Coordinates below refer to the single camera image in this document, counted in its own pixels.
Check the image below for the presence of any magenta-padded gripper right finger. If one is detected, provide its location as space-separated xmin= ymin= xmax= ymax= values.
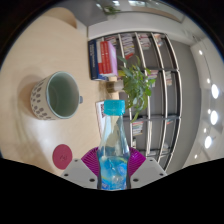
xmin=127 ymin=147 xmax=168 ymax=190

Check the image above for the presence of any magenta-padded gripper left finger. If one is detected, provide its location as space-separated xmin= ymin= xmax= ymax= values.
xmin=60 ymin=146 xmax=102 ymax=190

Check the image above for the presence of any clear bottle with blue cap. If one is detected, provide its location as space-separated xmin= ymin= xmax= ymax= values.
xmin=97 ymin=99 xmax=132 ymax=191

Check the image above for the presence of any flat round red coaster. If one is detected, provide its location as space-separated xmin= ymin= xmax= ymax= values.
xmin=52 ymin=143 xmax=74 ymax=170

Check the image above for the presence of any grey bookshelf unit with books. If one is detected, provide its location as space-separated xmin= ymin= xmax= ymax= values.
xmin=88 ymin=31 xmax=184 ymax=168

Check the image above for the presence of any pale green patterned mug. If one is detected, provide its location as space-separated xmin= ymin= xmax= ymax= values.
xmin=29 ymin=70 xmax=84 ymax=121

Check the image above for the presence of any leafy green potted plant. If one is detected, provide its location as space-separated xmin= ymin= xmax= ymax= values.
xmin=105 ymin=54 xmax=158 ymax=123

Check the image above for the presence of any group of ceiling lights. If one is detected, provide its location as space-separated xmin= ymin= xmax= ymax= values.
xmin=193 ymin=49 xmax=221 ymax=159

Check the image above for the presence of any dark blue book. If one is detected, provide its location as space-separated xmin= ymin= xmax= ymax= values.
xmin=88 ymin=39 xmax=108 ymax=82

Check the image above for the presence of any red book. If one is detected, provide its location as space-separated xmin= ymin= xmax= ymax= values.
xmin=99 ymin=40 xmax=113 ymax=76

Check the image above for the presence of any pink book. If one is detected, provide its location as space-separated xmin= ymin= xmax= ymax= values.
xmin=108 ymin=40 xmax=119 ymax=77

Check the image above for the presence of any small potted plant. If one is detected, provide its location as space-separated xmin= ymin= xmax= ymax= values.
xmin=103 ymin=5 xmax=122 ymax=16

